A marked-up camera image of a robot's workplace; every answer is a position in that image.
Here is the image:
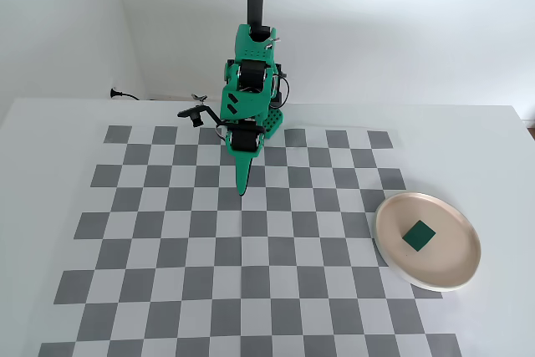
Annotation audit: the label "green gripper black servo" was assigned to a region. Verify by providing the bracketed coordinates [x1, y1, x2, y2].
[224, 119, 267, 199]

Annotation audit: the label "dark green cube dice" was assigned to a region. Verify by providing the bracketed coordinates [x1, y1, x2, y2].
[401, 219, 436, 252]

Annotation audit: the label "green perforated robot base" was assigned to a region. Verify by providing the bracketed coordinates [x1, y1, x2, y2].
[259, 106, 288, 140]

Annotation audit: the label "pink round plate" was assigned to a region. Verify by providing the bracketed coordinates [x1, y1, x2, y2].
[374, 191, 482, 293]

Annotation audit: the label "grey white checkered mat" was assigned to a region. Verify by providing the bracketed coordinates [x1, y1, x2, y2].
[39, 125, 463, 357]

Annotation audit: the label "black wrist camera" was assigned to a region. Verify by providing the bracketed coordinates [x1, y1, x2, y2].
[176, 104, 222, 128]

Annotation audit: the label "black arm motor cable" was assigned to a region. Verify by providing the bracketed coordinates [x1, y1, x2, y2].
[271, 74, 291, 110]

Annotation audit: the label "black wall plug cable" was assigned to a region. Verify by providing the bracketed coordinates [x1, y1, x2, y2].
[109, 87, 158, 102]

